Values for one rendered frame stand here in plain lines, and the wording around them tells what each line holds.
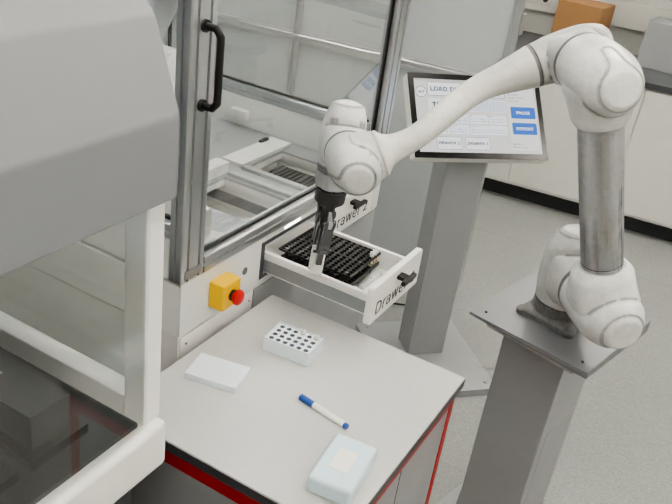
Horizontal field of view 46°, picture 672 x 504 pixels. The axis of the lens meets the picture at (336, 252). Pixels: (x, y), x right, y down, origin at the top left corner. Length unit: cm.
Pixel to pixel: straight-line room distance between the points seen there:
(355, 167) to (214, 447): 64
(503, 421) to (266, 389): 87
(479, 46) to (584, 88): 187
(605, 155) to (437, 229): 130
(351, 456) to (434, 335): 171
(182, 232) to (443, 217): 144
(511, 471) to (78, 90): 183
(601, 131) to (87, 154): 111
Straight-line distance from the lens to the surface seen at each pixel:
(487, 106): 291
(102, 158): 112
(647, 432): 339
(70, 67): 110
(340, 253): 215
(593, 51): 175
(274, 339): 195
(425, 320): 323
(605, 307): 199
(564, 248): 215
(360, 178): 163
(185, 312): 190
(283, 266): 209
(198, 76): 166
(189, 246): 181
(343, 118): 178
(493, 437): 250
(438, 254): 308
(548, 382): 231
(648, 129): 485
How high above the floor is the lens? 191
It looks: 28 degrees down
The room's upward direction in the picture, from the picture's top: 8 degrees clockwise
